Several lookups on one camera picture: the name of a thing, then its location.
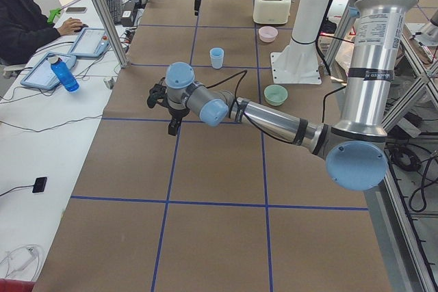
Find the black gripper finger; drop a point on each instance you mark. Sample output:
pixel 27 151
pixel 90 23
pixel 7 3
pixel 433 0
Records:
pixel 197 6
pixel 173 127

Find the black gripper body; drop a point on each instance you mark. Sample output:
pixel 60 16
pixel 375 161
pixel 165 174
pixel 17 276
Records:
pixel 178 113

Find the light blue cup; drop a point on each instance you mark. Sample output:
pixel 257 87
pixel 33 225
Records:
pixel 216 64
pixel 216 53

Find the person's hand on mouse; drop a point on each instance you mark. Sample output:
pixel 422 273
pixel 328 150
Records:
pixel 70 26

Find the cream white toaster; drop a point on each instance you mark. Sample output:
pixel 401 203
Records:
pixel 270 12

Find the pink plastic bowl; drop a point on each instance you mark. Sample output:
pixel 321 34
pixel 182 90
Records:
pixel 267 34

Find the black keyboard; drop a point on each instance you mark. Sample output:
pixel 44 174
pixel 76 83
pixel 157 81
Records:
pixel 115 10

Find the green plastic bowl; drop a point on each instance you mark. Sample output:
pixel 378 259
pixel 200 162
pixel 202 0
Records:
pixel 275 94

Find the far teach pendant tablet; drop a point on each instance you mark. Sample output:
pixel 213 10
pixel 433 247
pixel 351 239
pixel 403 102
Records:
pixel 90 43

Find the teach pendant tablet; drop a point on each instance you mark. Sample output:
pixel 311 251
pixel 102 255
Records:
pixel 41 76
pixel 90 43

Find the blue water bottle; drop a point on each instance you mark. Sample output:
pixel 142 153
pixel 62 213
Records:
pixel 63 73

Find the black smartphone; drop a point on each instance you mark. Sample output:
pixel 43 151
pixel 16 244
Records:
pixel 76 10

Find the near teach pendant tablet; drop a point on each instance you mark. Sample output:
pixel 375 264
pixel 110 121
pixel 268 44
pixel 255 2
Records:
pixel 41 76

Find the small black box device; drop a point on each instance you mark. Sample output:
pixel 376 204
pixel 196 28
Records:
pixel 39 185

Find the seated person in black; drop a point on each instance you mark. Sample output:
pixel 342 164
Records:
pixel 24 29

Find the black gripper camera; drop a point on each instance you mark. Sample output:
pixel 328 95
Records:
pixel 155 95

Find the aluminium frame post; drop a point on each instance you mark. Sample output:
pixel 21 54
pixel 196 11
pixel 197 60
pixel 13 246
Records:
pixel 109 26

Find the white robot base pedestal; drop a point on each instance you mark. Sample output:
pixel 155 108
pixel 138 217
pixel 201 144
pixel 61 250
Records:
pixel 298 62

